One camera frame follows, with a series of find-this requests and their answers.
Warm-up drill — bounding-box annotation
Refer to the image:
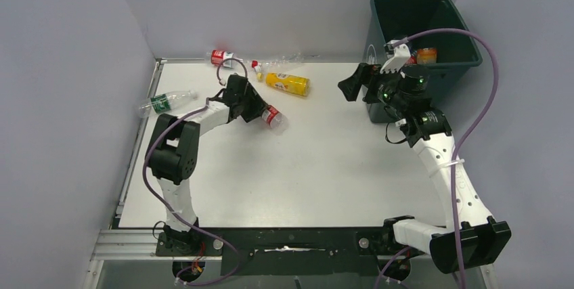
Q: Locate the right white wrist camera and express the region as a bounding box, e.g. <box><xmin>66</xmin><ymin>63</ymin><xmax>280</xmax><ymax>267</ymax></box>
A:
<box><xmin>380</xmin><ymin>38</ymin><xmax>411</xmax><ymax>74</ymax></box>

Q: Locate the yellow juice bottle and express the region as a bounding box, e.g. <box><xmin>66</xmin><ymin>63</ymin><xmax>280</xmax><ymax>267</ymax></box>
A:
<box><xmin>256</xmin><ymin>72</ymin><xmax>311</xmax><ymax>97</ymax></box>

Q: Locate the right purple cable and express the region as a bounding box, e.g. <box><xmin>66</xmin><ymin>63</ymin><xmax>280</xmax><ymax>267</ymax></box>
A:
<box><xmin>385</xmin><ymin>28</ymin><xmax>500</xmax><ymax>289</ymax></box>

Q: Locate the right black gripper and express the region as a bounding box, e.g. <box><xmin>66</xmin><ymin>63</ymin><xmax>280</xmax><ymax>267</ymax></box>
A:
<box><xmin>338</xmin><ymin>62</ymin><xmax>407</xmax><ymax>112</ymax></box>

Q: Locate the clear crushed bottle at back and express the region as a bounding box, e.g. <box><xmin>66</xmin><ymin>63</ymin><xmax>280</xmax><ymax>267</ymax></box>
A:
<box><xmin>251</xmin><ymin>53</ymin><xmax>304</xmax><ymax>74</ymax></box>

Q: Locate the red label bottle at back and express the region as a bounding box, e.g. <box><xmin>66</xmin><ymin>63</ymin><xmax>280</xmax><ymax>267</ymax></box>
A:
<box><xmin>204</xmin><ymin>49</ymin><xmax>259</xmax><ymax>70</ymax></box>

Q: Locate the green label bottle far left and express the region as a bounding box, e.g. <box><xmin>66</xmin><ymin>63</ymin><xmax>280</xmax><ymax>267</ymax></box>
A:
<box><xmin>135</xmin><ymin>90</ymin><xmax>198</xmax><ymax>118</ymax></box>

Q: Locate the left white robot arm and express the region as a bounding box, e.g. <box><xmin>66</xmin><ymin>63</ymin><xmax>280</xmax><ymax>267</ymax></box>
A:
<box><xmin>142</xmin><ymin>74</ymin><xmax>269</xmax><ymax>246</ymax></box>

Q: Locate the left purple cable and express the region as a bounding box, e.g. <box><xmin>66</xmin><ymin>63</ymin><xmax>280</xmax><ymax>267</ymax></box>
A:
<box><xmin>141</xmin><ymin>58</ymin><xmax>249</xmax><ymax>286</ymax></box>

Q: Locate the dark green plastic bin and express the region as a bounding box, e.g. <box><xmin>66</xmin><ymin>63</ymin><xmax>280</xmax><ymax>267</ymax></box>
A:
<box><xmin>359</xmin><ymin>0</ymin><xmax>483</xmax><ymax>124</ymax></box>

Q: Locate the orange tea bottle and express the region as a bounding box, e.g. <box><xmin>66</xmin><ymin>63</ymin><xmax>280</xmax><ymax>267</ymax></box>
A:
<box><xmin>416</xmin><ymin>47</ymin><xmax>438</xmax><ymax>64</ymax></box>

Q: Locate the purple cable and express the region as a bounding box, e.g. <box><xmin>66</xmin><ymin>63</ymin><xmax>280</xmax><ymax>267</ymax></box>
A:
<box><xmin>141</xmin><ymin>58</ymin><xmax>249</xmax><ymax>286</ymax></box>
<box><xmin>385</xmin><ymin>28</ymin><xmax>500</xmax><ymax>289</ymax></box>

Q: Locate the red blue label bottle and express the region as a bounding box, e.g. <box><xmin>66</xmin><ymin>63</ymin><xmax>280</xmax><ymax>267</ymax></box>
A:
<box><xmin>261</xmin><ymin>105</ymin><xmax>288</xmax><ymax>135</ymax></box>

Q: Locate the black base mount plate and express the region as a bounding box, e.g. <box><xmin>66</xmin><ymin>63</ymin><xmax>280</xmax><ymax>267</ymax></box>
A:
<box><xmin>152</xmin><ymin>225</ymin><xmax>403</xmax><ymax>281</ymax></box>

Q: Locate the gold red energy drink bottle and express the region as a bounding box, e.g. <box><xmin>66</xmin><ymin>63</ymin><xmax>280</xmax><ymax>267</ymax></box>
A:
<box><xmin>405</xmin><ymin>55</ymin><xmax>417</xmax><ymax>66</ymax></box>

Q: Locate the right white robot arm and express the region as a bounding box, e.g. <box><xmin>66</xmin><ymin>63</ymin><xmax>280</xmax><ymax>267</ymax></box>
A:
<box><xmin>337</xmin><ymin>63</ymin><xmax>512</xmax><ymax>273</ymax></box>

